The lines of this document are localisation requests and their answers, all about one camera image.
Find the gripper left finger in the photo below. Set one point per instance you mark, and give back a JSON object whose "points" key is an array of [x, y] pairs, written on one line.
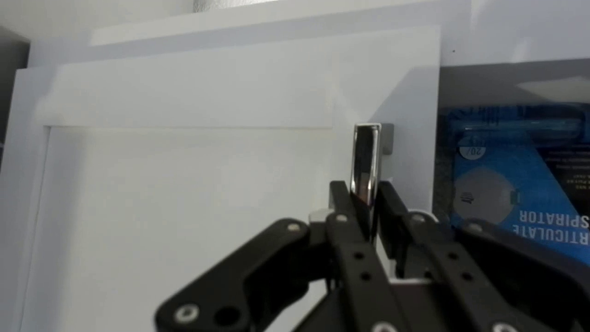
{"points": [[258, 263]]}

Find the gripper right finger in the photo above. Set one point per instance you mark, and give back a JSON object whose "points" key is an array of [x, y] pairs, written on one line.
{"points": [[507, 263]]}

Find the white cabinet door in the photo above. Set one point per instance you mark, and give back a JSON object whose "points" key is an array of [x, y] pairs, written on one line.
{"points": [[184, 184]]}

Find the white cabinet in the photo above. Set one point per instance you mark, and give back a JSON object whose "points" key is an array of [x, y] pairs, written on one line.
{"points": [[507, 27]]}

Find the blue respirator box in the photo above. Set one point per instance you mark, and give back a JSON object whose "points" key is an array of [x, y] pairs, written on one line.
{"points": [[530, 184]]}

